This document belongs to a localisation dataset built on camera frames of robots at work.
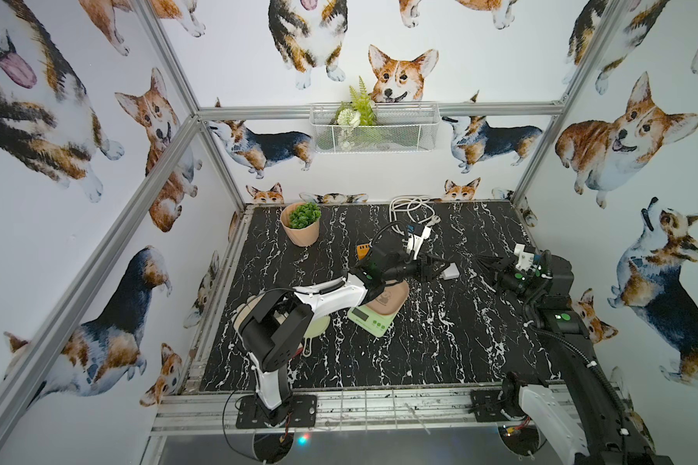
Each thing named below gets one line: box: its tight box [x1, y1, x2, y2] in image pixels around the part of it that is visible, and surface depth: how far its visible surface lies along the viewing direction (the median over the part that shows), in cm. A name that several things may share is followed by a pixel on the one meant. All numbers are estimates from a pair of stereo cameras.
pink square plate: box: [365, 279, 411, 316], surface depth 91 cm
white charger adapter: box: [440, 262, 461, 280], surface depth 100 cm
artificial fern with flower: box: [335, 75, 378, 129], surface depth 83 cm
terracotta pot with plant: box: [280, 201, 322, 248], surface depth 102 cm
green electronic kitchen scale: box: [347, 304, 399, 339], surface depth 89 cm
